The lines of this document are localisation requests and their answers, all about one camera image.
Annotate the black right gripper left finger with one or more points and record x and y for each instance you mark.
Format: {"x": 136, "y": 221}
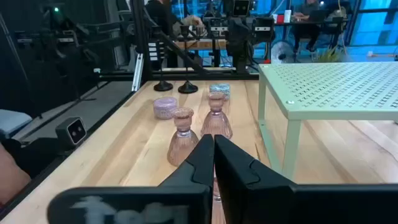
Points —
{"x": 186, "y": 177}

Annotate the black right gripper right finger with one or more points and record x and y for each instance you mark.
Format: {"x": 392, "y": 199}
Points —
{"x": 242, "y": 174}

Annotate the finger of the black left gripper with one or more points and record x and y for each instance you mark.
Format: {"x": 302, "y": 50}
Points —
{"x": 235, "y": 34}
{"x": 246, "y": 34}

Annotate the pink ribbed glass candle holder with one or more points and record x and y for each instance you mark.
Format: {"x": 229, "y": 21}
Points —
{"x": 183, "y": 140}
{"x": 216, "y": 121}

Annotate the blue patterned candle tin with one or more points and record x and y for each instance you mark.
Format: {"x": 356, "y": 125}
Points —
{"x": 221, "y": 88}

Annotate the black metal taper candlestick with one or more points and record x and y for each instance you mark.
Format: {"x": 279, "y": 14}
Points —
{"x": 187, "y": 88}
{"x": 163, "y": 86}

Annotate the pink floral candle tin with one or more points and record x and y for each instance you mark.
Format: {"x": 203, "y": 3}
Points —
{"x": 164, "y": 109}

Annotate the person's forearm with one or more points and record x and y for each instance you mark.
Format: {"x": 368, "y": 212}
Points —
{"x": 11, "y": 177}

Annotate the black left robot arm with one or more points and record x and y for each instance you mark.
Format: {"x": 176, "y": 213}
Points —
{"x": 239, "y": 60}

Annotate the white floor fan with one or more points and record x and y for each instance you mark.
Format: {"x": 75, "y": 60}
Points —
{"x": 281, "y": 52}

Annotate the person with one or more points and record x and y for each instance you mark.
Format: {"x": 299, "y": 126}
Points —
{"x": 158, "y": 15}
{"x": 308, "y": 21}

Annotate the green perforated metal shelf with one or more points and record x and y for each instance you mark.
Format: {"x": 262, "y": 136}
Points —
{"x": 326, "y": 87}

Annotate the silver aluminium extrusion piece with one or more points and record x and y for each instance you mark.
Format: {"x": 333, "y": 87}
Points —
{"x": 137, "y": 73}

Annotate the grey chair seat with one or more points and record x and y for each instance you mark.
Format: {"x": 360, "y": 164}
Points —
{"x": 12, "y": 123}

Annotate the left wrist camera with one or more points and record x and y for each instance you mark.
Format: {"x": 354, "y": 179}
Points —
{"x": 241, "y": 7}

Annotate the black aluminium table frame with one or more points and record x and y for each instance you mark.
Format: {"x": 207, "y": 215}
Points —
{"x": 141, "y": 37}

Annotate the small black stereo camera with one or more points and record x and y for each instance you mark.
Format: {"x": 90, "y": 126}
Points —
{"x": 71, "y": 131}

